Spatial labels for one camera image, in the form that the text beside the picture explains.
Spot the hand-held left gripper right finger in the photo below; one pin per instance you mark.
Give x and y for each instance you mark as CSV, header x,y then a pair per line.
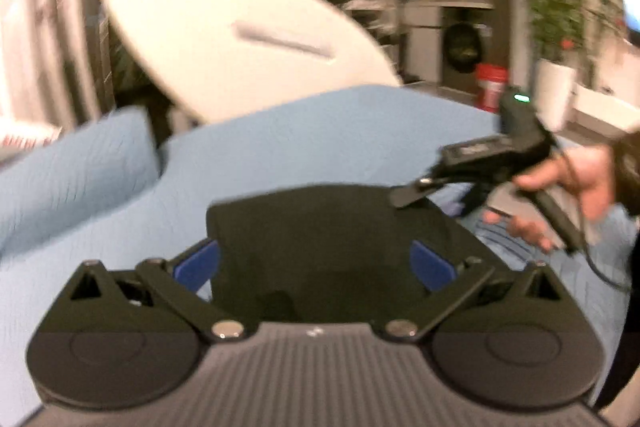
x,y
432,264

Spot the tall white planter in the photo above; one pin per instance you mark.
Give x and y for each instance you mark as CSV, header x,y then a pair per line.
x,y
552,97

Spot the leafy green plant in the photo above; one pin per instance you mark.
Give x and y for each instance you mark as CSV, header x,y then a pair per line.
x,y
555,7

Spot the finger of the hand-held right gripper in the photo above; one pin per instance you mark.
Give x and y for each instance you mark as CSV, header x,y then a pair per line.
x,y
415,192
475,202

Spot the red plastic bucket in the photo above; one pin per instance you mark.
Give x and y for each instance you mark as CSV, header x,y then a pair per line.
x,y
490,87

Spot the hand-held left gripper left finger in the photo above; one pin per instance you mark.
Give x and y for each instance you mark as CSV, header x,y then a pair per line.
x,y
197,259

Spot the blue textured mattress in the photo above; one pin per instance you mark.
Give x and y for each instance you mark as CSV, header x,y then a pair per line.
x,y
300,142

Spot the blue textured pillow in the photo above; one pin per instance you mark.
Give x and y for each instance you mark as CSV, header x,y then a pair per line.
x,y
75,177

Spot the white curtain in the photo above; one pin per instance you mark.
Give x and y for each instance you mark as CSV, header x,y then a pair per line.
x,y
40,7

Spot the person's right hand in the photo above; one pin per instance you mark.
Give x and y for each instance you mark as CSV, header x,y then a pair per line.
x,y
590,177

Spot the grey washing machine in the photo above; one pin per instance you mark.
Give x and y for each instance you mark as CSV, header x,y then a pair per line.
x,y
462,49

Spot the black jacket with striped lining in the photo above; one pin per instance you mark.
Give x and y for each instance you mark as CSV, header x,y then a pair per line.
x,y
325,247

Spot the white television console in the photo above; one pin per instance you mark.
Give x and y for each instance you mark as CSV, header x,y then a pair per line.
x,y
600,107

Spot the person's dark clothing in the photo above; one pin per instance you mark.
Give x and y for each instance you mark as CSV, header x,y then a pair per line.
x,y
625,357

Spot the white cabinet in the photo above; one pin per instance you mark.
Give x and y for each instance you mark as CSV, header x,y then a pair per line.
x,y
425,42

